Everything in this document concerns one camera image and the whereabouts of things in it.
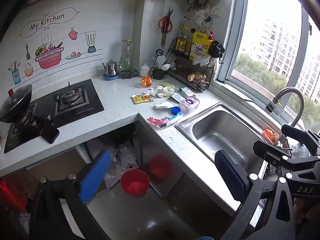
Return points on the yellow detergent jug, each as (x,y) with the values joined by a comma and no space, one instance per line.
(200,47)

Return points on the frosted cabinet door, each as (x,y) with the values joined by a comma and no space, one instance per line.
(175,180)
(55,165)

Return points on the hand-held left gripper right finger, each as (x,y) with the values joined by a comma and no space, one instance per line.
(228,177)

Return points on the red capped bottle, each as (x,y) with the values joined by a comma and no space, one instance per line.
(211,35)

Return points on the yellow seasoning packet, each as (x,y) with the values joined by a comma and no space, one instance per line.
(142,98)

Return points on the white printed sachet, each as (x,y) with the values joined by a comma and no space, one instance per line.
(177,97)

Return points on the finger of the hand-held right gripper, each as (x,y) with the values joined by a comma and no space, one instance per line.
(272,152)
(297,132)

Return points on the stainless steel sink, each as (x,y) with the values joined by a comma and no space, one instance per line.
(220,130)

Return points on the dark green mug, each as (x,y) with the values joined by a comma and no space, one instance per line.
(158,73)

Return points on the crumpled white plastic bag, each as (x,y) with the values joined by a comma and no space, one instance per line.
(127,155)

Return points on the person's right hand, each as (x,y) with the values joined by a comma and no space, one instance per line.
(308,212)

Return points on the purple tissue pack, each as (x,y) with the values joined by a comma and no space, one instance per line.
(189,105)

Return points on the large white plastic bag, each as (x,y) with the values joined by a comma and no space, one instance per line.
(110,177)

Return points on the white rice paddle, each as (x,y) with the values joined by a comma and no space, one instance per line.
(161,60)

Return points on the dark sauce bottle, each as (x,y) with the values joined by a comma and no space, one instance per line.
(187,43)

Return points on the water heater pipes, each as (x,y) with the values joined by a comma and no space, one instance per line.
(198,2)

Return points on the window frame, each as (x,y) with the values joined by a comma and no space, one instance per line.
(232,30)

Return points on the bundle of chopsticks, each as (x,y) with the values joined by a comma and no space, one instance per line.
(171,58)

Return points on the white soup spoon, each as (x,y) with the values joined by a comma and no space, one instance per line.
(165,67)

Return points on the clear plastic bag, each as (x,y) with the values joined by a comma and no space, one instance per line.
(201,17)

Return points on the black wok with lid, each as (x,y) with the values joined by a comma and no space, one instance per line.
(15,105)

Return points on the steel faucet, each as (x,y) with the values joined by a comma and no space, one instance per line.
(290,92)

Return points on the red cloth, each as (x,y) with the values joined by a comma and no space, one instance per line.
(10,195)

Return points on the black glass gas stove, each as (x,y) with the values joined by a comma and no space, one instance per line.
(92,105)

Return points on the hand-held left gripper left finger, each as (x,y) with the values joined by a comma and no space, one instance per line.
(95,177)

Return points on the steel scouring pad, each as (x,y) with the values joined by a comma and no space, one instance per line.
(128,74)

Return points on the blue plastic lid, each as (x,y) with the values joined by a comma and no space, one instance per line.
(175,110)

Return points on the glass carafe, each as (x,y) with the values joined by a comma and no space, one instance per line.
(126,57)

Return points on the steel teapot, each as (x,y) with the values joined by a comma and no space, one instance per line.
(111,67)

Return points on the white cardboard box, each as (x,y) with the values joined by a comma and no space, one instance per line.
(187,92)

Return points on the ginger root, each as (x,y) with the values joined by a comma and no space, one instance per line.
(191,78)
(200,76)

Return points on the white rubber gloves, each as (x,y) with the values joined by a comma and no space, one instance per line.
(162,91)

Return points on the orange mesh scrubber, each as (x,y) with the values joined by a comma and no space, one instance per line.
(270,135)

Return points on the kitchen wall sticker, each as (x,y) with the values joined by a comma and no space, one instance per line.
(50,55)

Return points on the white lidded mug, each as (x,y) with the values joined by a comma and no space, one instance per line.
(144,70)

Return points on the cooking oil bottle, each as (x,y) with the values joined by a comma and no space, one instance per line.
(179,41)

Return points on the white wall socket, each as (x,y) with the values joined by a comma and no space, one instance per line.
(217,12)

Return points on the thin white plastic bag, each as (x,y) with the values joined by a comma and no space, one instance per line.
(202,60)

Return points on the pink plastic wrapper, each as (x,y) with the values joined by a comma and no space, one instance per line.
(158,123)

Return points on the black phone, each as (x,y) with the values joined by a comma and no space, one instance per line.
(50,132)

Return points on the red plastic bin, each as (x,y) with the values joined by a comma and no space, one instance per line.
(135,183)

